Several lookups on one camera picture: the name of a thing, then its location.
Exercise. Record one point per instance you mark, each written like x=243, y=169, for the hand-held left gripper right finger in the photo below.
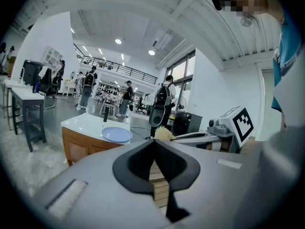
x=226, y=194

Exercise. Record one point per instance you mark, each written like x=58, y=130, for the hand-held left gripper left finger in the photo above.
x=95, y=199

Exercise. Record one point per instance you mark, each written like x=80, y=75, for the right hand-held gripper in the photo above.
x=243, y=124

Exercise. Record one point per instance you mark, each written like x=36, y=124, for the yellow sponge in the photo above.
x=163, y=133

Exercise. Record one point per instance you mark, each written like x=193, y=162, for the big pale blue plate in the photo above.
x=116, y=134

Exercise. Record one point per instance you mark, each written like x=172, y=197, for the large black appliance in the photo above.
x=186, y=124

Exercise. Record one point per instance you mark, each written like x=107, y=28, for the black standing fan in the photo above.
x=182, y=102

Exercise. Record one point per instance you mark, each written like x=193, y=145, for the grey oval shell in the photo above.
x=157, y=116

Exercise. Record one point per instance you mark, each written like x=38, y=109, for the black backpack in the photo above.
x=90, y=79
x=163, y=94

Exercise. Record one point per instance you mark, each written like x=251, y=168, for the wooden vanity cabinet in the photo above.
x=76, y=147

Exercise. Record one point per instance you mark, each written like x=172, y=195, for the large glass window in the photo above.
x=183, y=70

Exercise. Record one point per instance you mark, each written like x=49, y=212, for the black sink faucet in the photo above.
x=105, y=117

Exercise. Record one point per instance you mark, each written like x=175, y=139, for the round ceiling light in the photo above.
x=151, y=52
x=118, y=41

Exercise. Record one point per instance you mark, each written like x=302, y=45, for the black mezzanine railing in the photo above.
x=119, y=68

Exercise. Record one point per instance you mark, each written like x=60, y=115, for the white dresser table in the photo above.
x=69, y=86

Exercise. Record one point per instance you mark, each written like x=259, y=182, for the black office chair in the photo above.
x=46, y=85

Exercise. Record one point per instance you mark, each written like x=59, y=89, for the person's teal printed shirt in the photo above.
x=288, y=51

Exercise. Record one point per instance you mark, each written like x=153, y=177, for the black box monitor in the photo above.
x=32, y=73

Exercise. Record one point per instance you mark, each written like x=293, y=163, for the white arched shelf unit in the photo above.
x=51, y=55

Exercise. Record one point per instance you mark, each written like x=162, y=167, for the black frame white top table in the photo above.
x=26, y=104

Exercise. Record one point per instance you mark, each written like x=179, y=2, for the white wall fan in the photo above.
x=246, y=21

